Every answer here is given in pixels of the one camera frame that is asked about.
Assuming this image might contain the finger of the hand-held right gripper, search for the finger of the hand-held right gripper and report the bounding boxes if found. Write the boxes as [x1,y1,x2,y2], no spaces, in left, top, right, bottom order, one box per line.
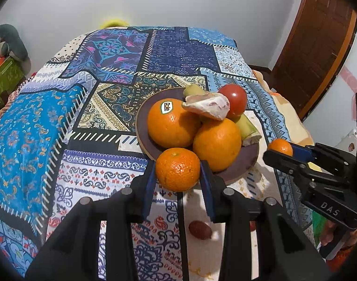
[263,150,319,188]
[290,143,354,179]

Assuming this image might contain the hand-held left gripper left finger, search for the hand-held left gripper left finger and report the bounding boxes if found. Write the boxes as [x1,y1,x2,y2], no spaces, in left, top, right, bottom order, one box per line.
[25,161,157,281]

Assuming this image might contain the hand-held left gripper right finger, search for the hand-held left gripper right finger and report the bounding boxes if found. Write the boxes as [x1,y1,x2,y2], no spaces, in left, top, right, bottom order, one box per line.
[200,161,328,281]

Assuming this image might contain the small mandarin orange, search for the small mandarin orange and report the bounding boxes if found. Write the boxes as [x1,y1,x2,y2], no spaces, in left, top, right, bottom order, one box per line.
[268,138,294,157]
[155,148,201,192]

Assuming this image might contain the large plain orange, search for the large plain orange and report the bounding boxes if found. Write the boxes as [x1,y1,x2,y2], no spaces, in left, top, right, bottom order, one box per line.
[192,118,242,173]

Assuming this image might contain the dark purple plate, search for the dark purple plate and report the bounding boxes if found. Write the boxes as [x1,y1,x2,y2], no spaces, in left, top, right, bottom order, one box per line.
[136,87,259,183]

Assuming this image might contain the large orange with sticker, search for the large orange with sticker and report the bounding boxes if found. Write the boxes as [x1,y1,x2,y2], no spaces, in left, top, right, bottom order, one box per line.
[147,98,202,149]

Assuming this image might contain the red tomato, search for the red tomato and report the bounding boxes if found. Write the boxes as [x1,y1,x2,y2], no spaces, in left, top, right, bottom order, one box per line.
[218,84,248,117]

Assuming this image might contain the peeled citrus piece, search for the peeled citrus piece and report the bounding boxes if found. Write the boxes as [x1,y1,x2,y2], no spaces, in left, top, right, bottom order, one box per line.
[182,92,231,121]

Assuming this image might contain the yellow-green banana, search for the yellow-green banana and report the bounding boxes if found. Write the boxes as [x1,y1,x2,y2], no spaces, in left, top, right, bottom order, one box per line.
[183,84,208,98]

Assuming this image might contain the person's right hand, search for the person's right hand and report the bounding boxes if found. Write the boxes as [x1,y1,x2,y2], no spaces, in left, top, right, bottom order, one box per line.
[319,219,353,252]

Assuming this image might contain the brown date fruit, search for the brown date fruit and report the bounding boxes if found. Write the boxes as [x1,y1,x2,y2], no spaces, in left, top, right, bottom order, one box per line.
[188,221,212,239]

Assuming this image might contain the orange yellow blanket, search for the orange yellow blanket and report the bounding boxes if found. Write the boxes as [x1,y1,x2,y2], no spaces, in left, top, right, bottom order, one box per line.
[251,70,313,147]

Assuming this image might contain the white wardrobe door pink hearts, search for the white wardrobe door pink hearts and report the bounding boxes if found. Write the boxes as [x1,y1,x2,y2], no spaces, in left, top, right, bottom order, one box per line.
[304,20,357,155]

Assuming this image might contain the blue patchwork blanket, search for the blue patchwork blanket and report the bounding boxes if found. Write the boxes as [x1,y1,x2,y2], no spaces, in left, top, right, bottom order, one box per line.
[0,26,313,281]

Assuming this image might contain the brown wooden door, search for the brown wooden door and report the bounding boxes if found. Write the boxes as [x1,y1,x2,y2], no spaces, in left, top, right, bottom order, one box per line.
[272,0,357,120]

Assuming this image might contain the yellow foam arch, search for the yellow foam arch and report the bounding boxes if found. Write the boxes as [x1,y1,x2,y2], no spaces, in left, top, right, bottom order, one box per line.
[98,18,129,29]

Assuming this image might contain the grey plush pillow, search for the grey plush pillow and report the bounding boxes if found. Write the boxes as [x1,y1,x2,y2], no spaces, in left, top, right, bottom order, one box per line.
[0,24,31,71]

